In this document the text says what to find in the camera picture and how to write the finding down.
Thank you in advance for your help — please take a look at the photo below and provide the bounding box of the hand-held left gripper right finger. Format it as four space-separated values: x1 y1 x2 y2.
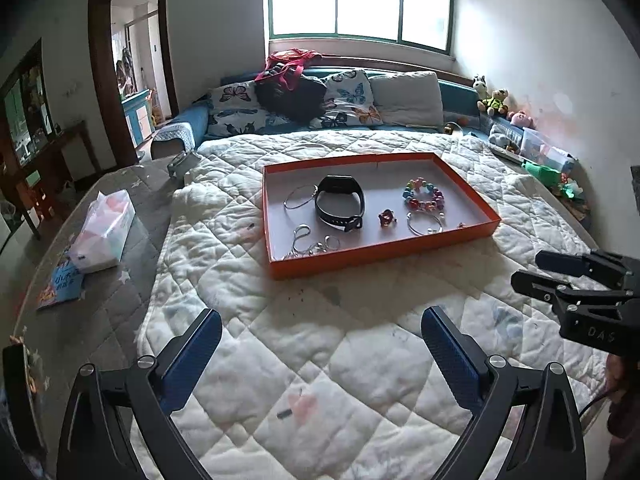
421 306 587 480

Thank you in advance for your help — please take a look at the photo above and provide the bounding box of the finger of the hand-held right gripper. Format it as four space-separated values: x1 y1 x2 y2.
511 269 640 307
535 249 637 287

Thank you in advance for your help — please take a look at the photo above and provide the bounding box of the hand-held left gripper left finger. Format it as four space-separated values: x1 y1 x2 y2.
56 308 223 480

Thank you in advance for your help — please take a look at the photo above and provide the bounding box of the silver bangle with beads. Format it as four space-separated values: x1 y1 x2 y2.
406 210 447 237

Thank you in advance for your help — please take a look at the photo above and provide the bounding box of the colourful candy bead bracelet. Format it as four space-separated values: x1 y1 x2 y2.
403 177 446 211

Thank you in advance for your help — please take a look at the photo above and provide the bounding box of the orange shallow box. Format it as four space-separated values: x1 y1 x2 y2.
262 152 502 281

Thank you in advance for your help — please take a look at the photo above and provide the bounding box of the thin silver wire hoop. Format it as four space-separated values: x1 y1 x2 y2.
283 185 320 211

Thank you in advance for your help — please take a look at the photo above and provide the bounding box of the black smart watch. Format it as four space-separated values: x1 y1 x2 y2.
314 175 367 233

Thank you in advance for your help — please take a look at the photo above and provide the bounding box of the person's right hand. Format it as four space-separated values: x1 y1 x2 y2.
606 355 640 461

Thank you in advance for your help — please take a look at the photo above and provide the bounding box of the green plastic toy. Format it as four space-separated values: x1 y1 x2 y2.
522 160 563 186

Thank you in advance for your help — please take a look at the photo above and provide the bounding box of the white quilted blanket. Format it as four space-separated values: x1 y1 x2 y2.
132 127 616 480

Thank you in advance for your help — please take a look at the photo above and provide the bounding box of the clear plastic storage box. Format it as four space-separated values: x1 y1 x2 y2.
520 127 576 171

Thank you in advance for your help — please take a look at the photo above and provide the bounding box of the grey star print mat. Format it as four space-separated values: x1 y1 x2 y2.
10 157 201 480

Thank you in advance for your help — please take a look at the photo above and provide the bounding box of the white blue plush toy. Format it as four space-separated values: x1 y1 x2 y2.
489 122 523 148

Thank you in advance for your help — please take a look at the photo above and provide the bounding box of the blue booklet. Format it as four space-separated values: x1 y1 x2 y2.
36 255 83 311

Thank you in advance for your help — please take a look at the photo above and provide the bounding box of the soft tissue pack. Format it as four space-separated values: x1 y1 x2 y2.
67 190 137 275

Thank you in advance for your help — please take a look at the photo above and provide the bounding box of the cluster of silver rings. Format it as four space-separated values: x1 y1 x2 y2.
309 235 342 256

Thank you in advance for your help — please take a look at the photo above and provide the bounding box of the yellow green bear plush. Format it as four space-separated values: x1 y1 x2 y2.
477 89 511 117

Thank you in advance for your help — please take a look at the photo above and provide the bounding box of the small grey case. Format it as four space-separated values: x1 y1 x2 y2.
167 152 193 178

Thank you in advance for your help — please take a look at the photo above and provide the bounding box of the plain white pillow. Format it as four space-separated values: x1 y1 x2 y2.
370 71 443 127

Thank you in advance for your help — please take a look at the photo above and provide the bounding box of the white lace cloth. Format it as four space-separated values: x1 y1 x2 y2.
151 122 193 148

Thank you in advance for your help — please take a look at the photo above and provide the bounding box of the blue cushion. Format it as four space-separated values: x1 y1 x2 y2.
170 105 211 151

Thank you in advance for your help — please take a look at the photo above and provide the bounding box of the dark wooden desk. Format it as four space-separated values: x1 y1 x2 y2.
15 120 101 231

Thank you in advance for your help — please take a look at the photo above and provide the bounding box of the light blue cabinet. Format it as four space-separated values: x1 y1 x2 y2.
121 89 155 148

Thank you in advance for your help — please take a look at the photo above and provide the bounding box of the butterfly print pillow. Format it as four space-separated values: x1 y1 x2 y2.
310 70 386 128
207 82 281 138

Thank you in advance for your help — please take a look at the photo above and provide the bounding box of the black bag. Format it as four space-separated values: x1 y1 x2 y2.
255 77 328 123

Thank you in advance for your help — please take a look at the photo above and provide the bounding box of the dark wooden glass cabinet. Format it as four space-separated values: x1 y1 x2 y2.
0 40 61 241

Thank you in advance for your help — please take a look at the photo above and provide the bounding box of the red cloth bag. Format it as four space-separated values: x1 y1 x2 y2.
255 50 323 91

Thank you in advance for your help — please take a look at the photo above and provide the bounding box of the green framed window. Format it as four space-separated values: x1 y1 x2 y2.
265 0 457 58

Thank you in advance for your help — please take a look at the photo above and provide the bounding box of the black cable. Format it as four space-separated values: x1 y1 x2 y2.
577 385 613 418

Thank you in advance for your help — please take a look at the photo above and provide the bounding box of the silver chain necklace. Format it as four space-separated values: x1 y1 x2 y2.
282 225 313 261

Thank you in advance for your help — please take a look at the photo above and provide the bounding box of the dark wooden door frame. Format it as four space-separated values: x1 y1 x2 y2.
88 0 178 161

